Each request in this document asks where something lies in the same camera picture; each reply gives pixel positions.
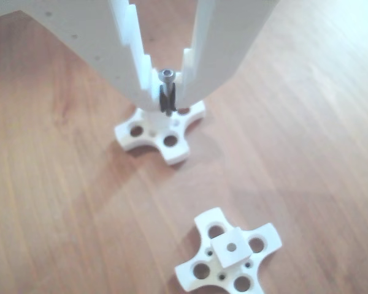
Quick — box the small metal screw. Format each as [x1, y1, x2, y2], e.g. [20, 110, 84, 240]
[158, 69, 176, 118]

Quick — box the white cross-base post stand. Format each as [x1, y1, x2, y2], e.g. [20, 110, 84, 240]
[114, 100, 207, 167]
[174, 207, 283, 294]

